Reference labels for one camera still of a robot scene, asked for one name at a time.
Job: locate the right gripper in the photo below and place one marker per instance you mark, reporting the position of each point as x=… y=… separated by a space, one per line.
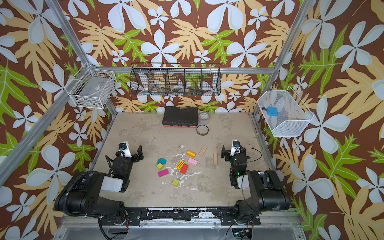
x=233 y=156

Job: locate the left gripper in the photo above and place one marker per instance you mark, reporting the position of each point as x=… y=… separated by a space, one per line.
x=124 y=159

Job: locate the natural wood block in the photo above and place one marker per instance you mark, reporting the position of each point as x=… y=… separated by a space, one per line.
x=215 y=158
x=203 y=150

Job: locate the pink rectangular block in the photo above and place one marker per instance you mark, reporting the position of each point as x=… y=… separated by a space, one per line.
x=192 y=161

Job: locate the red rectangular block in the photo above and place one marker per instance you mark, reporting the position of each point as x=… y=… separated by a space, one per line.
x=184 y=169

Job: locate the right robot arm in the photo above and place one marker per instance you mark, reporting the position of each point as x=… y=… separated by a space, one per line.
x=266 y=190

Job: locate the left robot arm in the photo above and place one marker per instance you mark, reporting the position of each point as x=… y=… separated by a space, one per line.
x=81 y=195

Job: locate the teal roof block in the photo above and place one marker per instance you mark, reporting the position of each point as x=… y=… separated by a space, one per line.
x=162 y=161

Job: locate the magenta rectangular block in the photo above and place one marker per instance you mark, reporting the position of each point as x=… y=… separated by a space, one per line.
x=163 y=173

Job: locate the orange cylinder block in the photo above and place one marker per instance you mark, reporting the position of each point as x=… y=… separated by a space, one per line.
x=191 y=154

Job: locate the yellow red striped block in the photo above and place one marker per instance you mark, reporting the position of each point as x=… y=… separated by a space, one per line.
x=180 y=165

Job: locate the small yellow cube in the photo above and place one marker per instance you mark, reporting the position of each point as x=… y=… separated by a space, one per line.
x=160 y=166

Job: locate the clear glass jar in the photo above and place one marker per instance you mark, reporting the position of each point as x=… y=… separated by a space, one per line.
x=203 y=118

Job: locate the yellow green cube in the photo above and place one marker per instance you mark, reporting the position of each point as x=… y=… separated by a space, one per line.
x=175 y=182

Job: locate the black plastic tool case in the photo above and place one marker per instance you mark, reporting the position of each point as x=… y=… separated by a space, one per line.
x=180 y=117

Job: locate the blue object in basket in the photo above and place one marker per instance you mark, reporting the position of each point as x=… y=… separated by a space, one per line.
x=270 y=111

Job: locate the white tape roll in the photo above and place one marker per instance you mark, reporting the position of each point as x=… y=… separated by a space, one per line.
x=177 y=89

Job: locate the white mesh basket right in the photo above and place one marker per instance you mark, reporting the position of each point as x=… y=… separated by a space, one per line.
x=294 y=116

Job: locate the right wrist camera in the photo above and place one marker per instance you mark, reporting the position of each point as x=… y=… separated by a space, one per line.
x=235 y=148

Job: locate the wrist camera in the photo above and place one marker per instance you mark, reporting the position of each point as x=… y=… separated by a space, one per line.
x=124 y=150
x=235 y=148

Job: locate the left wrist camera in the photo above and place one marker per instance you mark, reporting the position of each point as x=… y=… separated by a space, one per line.
x=124 y=150

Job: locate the black wire basket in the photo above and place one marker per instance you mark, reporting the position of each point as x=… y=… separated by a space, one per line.
x=198 y=79

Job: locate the white wire basket left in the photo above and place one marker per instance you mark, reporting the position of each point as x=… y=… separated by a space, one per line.
x=91 y=87

